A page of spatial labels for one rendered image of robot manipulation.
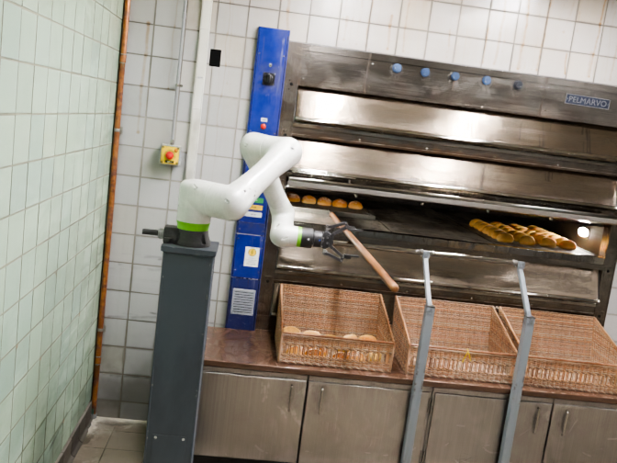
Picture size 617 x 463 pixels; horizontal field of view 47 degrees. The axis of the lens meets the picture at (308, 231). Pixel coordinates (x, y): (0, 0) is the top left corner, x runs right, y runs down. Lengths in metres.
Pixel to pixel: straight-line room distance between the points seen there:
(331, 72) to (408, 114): 0.46
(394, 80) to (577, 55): 0.97
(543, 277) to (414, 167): 0.96
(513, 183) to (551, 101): 0.47
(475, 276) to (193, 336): 1.80
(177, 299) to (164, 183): 1.15
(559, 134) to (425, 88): 0.77
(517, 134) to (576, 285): 0.91
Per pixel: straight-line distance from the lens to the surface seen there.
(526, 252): 4.08
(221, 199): 2.61
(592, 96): 4.15
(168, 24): 3.77
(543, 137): 4.03
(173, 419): 2.91
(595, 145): 4.15
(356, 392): 3.48
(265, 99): 3.70
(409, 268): 3.91
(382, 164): 3.80
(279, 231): 3.18
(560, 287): 4.19
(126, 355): 4.01
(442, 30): 3.87
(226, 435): 3.53
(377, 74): 3.80
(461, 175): 3.90
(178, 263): 2.72
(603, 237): 4.31
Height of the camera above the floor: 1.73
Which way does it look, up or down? 9 degrees down
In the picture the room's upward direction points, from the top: 7 degrees clockwise
